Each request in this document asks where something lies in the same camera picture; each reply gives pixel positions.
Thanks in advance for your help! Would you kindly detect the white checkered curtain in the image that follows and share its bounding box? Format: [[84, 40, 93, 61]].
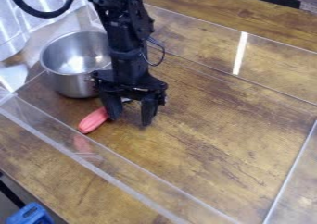
[[0, 0, 78, 62]]

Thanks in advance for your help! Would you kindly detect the stainless steel pot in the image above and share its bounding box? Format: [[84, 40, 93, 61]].
[[40, 31, 109, 98]]

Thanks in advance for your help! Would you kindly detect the pink handled metal spoon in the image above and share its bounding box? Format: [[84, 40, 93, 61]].
[[77, 106, 108, 134]]

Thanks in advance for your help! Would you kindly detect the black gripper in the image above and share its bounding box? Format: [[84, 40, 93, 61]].
[[92, 49, 167, 126]]

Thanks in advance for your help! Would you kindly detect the blue plastic crate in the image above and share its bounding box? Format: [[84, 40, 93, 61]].
[[5, 202, 54, 224]]

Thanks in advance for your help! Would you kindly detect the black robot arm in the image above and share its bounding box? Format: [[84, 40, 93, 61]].
[[88, 0, 167, 126]]

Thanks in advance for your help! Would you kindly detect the clear acrylic barrier wall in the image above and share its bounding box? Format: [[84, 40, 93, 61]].
[[0, 93, 234, 224]]

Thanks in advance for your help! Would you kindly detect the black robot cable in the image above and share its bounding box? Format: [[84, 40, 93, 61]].
[[4, 0, 78, 19]]

